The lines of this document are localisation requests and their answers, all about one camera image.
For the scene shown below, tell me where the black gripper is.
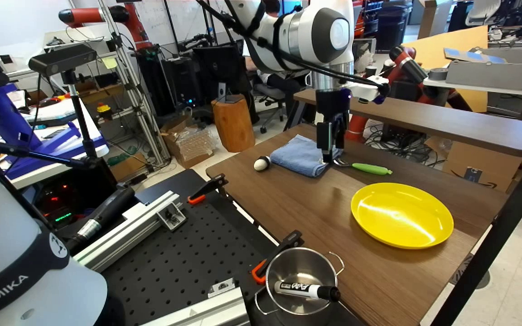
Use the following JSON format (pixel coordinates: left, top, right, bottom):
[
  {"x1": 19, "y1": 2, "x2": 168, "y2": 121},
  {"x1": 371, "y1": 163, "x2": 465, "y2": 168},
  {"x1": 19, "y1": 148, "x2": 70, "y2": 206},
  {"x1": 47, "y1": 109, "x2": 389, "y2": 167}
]
[{"x1": 315, "y1": 89, "x2": 351, "y2": 167}]

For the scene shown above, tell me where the white Franka robot base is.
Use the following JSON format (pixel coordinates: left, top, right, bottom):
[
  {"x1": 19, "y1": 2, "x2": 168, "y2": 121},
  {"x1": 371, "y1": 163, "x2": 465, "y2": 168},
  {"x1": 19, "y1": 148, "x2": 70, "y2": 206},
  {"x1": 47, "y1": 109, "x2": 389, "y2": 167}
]
[{"x1": 0, "y1": 168, "x2": 108, "y2": 326}]

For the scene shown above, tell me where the blue folded towel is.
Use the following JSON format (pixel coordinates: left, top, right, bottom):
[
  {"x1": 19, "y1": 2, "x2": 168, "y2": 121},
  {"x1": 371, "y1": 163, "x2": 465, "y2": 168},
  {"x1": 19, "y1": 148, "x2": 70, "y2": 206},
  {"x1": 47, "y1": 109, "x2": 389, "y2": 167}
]
[{"x1": 268, "y1": 132, "x2": 329, "y2": 179}]

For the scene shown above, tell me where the white black small ball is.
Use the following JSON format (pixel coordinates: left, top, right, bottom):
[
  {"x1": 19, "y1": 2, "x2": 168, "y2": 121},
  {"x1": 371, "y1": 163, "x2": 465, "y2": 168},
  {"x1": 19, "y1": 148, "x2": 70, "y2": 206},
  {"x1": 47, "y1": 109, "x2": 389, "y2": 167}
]
[{"x1": 251, "y1": 154, "x2": 271, "y2": 174}]

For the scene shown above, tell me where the brown wooden table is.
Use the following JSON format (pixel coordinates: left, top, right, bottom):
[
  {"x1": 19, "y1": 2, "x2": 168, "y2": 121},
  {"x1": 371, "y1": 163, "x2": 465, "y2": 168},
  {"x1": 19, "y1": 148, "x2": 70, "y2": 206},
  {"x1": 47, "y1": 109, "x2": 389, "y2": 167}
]
[{"x1": 204, "y1": 123, "x2": 522, "y2": 326}]

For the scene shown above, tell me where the yellow plastic plate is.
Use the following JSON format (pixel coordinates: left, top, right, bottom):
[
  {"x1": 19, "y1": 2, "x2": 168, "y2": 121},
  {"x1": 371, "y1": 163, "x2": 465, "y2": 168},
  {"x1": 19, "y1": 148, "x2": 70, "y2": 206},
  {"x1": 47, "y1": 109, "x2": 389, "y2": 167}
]
[{"x1": 349, "y1": 181, "x2": 456, "y2": 252}]

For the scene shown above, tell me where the wooden block stump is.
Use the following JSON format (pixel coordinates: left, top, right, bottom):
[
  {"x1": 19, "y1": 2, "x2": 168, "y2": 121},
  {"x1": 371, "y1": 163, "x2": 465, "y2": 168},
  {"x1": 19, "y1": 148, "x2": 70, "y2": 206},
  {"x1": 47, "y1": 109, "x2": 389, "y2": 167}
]
[{"x1": 210, "y1": 92, "x2": 257, "y2": 154}]

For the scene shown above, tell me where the black orange bar clamp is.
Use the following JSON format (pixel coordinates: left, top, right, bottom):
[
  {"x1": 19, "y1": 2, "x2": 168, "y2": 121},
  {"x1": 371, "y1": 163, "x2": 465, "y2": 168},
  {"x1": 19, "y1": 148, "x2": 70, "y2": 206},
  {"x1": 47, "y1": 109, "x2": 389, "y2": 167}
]
[
  {"x1": 250, "y1": 228, "x2": 306, "y2": 286},
  {"x1": 184, "y1": 174, "x2": 228, "y2": 208}
]

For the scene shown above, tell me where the raised wooden table shelf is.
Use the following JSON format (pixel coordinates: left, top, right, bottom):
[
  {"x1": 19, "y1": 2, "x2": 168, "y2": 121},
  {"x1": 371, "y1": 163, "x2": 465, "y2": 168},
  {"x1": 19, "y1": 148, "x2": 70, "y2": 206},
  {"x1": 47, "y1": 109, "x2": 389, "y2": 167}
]
[{"x1": 293, "y1": 89, "x2": 522, "y2": 156}]

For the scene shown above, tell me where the silver metal pot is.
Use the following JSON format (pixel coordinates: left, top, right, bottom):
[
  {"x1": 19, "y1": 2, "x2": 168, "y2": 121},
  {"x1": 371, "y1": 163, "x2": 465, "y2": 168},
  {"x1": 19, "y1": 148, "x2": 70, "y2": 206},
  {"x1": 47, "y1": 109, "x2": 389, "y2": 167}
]
[{"x1": 251, "y1": 244, "x2": 348, "y2": 319}]

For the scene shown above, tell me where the open cardboard box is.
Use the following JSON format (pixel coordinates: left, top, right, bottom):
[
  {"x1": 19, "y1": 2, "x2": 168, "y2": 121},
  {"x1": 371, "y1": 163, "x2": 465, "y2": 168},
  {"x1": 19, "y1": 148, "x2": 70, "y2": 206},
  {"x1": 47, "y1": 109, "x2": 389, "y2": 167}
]
[{"x1": 159, "y1": 119, "x2": 213, "y2": 170}]

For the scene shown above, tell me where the black white marker pen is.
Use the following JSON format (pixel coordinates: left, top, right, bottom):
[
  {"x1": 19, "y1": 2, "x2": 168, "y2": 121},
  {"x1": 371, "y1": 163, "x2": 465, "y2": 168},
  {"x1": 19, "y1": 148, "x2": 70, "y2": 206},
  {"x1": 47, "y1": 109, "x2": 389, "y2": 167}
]
[{"x1": 275, "y1": 277, "x2": 342, "y2": 304}]

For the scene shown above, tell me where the small cardboard box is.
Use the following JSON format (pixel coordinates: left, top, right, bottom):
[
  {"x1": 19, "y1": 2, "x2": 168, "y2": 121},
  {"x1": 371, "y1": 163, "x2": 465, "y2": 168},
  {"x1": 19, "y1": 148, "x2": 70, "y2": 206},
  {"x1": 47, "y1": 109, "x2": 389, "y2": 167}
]
[{"x1": 440, "y1": 139, "x2": 516, "y2": 194}]

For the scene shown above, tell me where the large cardboard sheet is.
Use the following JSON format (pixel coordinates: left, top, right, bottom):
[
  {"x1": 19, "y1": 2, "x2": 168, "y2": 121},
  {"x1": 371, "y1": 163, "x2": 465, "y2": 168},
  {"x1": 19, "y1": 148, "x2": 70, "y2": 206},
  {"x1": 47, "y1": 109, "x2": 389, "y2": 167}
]
[{"x1": 402, "y1": 23, "x2": 493, "y2": 114}]

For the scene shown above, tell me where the black perforated base board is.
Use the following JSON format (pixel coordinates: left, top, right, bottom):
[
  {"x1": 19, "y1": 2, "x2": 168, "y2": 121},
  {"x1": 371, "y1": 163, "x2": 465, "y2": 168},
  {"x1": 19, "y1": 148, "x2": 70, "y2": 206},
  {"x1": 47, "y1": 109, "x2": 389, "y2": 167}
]
[{"x1": 99, "y1": 168, "x2": 366, "y2": 326}]

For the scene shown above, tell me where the black silver cylinder tool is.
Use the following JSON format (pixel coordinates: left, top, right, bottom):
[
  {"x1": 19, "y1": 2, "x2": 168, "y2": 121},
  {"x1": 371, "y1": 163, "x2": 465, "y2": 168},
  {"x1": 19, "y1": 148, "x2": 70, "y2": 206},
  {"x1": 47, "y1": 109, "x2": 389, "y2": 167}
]
[{"x1": 67, "y1": 186, "x2": 135, "y2": 250}]

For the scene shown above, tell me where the blue white machine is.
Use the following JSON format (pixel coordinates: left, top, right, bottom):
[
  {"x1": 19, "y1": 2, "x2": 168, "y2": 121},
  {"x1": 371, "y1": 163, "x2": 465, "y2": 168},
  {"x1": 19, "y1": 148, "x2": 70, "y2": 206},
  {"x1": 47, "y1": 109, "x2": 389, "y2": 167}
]
[{"x1": 0, "y1": 29, "x2": 108, "y2": 183}]

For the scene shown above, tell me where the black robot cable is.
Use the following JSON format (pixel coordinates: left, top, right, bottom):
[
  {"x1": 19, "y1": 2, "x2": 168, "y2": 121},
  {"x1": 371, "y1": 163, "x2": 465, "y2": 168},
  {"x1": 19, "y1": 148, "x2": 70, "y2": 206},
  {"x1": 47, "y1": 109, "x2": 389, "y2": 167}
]
[{"x1": 195, "y1": 0, "x2": 391, "y2": 92}]

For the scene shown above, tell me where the red robot with pedestal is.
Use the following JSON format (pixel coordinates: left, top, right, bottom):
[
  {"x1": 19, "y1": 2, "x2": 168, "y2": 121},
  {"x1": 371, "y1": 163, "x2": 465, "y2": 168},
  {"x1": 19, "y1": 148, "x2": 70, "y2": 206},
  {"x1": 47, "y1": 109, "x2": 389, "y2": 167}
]
[{"x1": 344, "y1": 43, "x2": 449, "y2": 143}]

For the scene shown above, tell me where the small aluminium bracket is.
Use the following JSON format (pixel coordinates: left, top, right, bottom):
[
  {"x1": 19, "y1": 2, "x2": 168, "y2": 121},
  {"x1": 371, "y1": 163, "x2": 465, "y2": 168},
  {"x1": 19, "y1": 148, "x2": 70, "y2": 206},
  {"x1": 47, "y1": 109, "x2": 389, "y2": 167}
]
[{"x1": 206, "y1": 277, "x2": 239, "y2": 299}]

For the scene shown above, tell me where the metal lattice frame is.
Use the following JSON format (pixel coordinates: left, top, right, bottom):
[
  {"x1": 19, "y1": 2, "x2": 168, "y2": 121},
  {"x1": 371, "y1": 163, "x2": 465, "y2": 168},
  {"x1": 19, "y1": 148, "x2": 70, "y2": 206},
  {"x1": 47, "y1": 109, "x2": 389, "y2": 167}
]
[{"x1": 96, "y1": 0, "x2": 172, "y2": 170}]

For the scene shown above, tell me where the short aluminium extrusion rail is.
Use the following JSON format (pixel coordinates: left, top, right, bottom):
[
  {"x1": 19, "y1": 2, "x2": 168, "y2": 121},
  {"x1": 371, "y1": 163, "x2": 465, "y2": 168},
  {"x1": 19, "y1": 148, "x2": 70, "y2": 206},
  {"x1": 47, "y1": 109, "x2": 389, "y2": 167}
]
[{"x1": 139, "y1": 277, "x2": 250, "y2": 326}]

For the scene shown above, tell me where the long aluminium extrusion rail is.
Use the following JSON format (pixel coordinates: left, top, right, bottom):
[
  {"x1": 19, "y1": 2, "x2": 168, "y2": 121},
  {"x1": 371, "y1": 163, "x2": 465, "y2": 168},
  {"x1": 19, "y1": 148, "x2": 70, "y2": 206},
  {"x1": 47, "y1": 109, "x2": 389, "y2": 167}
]
[{"x1": 70, "y1": 190, "x2": 188, "y2": 273}]

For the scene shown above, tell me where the black camera stand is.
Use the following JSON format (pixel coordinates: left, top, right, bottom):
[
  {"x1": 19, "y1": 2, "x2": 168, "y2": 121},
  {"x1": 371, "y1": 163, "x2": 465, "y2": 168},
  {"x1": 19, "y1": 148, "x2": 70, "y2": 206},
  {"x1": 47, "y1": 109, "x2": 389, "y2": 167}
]
[{"x1": 59, "y1": 69, "x2": 117, "y2": 183}]

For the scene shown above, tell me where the black stereo camera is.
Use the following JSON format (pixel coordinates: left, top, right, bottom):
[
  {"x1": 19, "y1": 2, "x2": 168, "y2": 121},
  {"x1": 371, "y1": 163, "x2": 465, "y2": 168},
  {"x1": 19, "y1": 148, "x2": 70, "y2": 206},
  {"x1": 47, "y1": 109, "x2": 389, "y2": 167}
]
[{"x1": 27, "y1": 42, "x2": 97, "y2": 78}]

